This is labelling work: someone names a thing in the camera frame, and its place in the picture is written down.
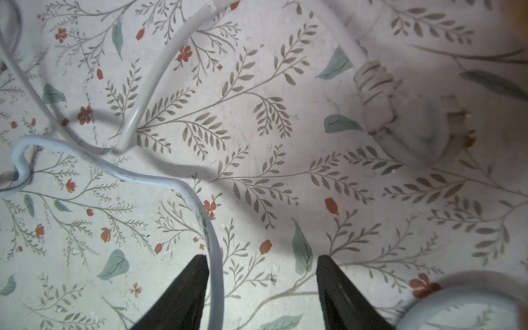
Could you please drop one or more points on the light blue power strip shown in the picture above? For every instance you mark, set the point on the light blue power strip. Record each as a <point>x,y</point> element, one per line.
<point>415,318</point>

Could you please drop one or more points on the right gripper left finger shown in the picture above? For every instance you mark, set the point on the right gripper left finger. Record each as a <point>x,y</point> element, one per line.
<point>181,305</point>

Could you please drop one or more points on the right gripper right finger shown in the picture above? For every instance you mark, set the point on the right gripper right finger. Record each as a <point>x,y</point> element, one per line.
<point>342,304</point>

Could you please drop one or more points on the floral table mat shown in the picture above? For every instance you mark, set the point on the floral table mat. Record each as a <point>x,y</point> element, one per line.
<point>259,114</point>

